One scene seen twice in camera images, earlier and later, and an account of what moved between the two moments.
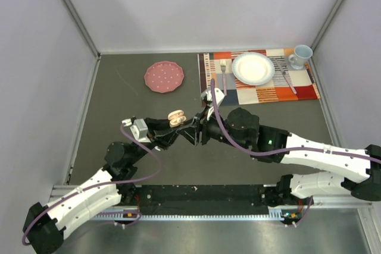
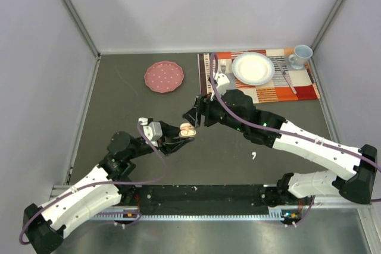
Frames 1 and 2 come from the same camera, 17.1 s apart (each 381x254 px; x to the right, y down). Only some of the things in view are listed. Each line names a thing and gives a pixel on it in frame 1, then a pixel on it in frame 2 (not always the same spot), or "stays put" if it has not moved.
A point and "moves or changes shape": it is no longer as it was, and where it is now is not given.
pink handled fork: (222, 65) stays put
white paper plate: (253, 68) stays put
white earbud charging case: (176, 118) moves or changes shape
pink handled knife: (286, 76) stays put
